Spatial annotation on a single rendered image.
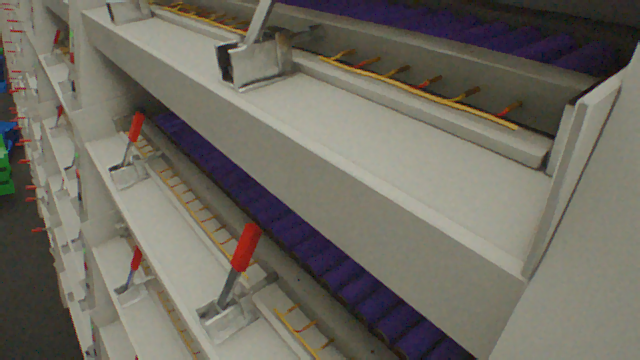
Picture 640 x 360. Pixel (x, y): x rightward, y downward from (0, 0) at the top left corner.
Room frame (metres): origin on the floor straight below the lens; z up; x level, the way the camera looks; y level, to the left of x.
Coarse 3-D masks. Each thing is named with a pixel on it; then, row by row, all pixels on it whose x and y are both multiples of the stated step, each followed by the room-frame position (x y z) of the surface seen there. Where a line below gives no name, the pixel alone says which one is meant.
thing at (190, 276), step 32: (128, 96) 0.56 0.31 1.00; (96, 128) 0.53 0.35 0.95; (128, 128) 0.55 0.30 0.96; (96, 160) 0.47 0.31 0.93; (160, 160) 0.47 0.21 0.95; (128, 192) 0.40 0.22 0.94; (160, 192) 0.40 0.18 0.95; (128, 224) 0.35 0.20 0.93; (160, 224) 0.34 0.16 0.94; (160, 256) 0.30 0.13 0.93; (192, 256) 0.30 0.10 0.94; (224, 256) 0.30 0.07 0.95; (192, 288) 0.26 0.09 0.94; (192, 320) 0.23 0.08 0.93; (256, 320) 0.23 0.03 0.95; (288, 320) 0.23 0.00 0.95; (224, 352) 0.21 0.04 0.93; (256, 352) 0.21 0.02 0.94; (288, 352) 0.21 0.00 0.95; (320, 352) 0.21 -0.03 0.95
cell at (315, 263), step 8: (328, 248) 0.29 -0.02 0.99; (336, 248) 0.29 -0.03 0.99; (320, 256) 0.28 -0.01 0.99; (328, 256) 0.28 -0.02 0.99; (336, 256) 0.28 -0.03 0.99; (344, 256) 0.29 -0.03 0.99; (304, 264) 0.28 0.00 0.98; (312, 264) 0.27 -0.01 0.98; (320, 264) 0.27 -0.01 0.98; (328, 264) 0.27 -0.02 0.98; (336, 264) 0.28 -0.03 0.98; (312, 272) 0.27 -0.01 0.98; (320, 272) 0.27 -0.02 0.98
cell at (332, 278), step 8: (344, 264) 0.27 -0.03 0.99; (352, 264) 0.27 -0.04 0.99; (328, 272) 0.26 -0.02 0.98; (336, 272) 0.26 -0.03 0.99; (344, 272) 0.26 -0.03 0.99; (352, 272) 0.27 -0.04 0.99; (360, 272) 0.27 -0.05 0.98; (328, 280) 0.25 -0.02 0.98; (336, 280) 0.26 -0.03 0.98; (344, 280) 0.26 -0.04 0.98; (352, 280) 0.26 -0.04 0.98; (336, 288) 0.25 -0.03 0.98
